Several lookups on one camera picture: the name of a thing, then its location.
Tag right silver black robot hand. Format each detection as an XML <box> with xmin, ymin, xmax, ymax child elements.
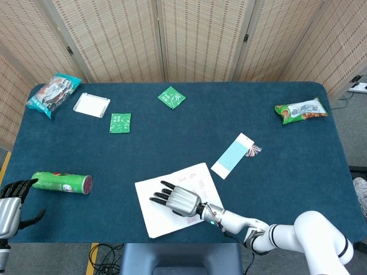
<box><xmin>149</xmin><ymin>180</ymin><xmax>202</xmax><ymax>217</ymax></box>

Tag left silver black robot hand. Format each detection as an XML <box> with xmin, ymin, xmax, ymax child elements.
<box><xmin>0</xmin><ymin>178</ymin><xmax>46</xmax><ymax>240</ymax></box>

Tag white paper sheet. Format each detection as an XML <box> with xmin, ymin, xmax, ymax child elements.
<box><xmin>134</xmin><ymin>162</ymin><xmax>225</xmax><ymax>239</ymax></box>

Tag light blue tasselled bookmark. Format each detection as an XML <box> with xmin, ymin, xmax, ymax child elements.
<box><xmin>210</xmin><ymin>132</ymin><xmax>263</xmax><ymax>180</ymax></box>

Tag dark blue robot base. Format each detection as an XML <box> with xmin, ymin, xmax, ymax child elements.
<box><xmin>119</xmin><ymin>242</ymin><xmax>243</xmax><ymax>275</ymax></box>

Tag green chip can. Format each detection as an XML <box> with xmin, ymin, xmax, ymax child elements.
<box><xmin>30</xmin><ymin>171</ymin><xmax>93</xmax><ymax>196</ymax></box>

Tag dark blue tablecloth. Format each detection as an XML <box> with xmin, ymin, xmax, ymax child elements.
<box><xmin>1</xmin><ymin>81</ymin><xmax>364</xmax><ymax>244</ymax></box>

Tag green sachet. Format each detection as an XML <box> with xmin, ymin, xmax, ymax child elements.
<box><xmin>108</xmin><ymin>112</ymin><xmax>132</xmax><ymax>134</ymax></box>
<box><xmin>157</xmin><ymin>85</ymin><xmax>186</xmax><ymax>111</ymax></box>

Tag teal snack bag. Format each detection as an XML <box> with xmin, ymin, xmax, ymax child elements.
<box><xmin>25</xmin><ymin>72</ymin><xmax>83</xmax><ymax>120</ymax></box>

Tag white square plastic tray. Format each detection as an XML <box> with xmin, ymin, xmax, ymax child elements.
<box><xmin>72</xmin><ymin>92</ymin><xmax>111</xmax><ymax>119</ymax></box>

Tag green snack bag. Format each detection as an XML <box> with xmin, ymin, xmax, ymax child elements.
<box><xmin>274</xmin><ymin>96</ymin><xmax>329</xmax><ymax>125</ymax></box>

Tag woven folding screen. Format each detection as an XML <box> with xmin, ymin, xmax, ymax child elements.
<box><xmin>0</xmin><ymin>0</ymin><xmax>367</xmax><ymax>151</ymax></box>

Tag grey shoe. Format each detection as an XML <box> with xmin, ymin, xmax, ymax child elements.
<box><xmin>352</xmin><ymin>176</ymin><xmax>367</xmax><ymax>218</ymax></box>

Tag white power strip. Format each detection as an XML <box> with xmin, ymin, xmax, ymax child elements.
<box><xmin>347</xmin><ymin>82</ymin><xmax>367</xmax><ymax>93</ymax></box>

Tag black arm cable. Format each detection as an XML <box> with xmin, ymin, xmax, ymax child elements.
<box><xmin>221</xmin><ymin>227</ymin><xmax>256</xmax><ymax>275</ymax></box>

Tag black floor cables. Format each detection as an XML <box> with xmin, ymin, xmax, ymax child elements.
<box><xmin>88</xmin><ymin>243</ymin><xmax>126</xmax><ymax>275</ymax></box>

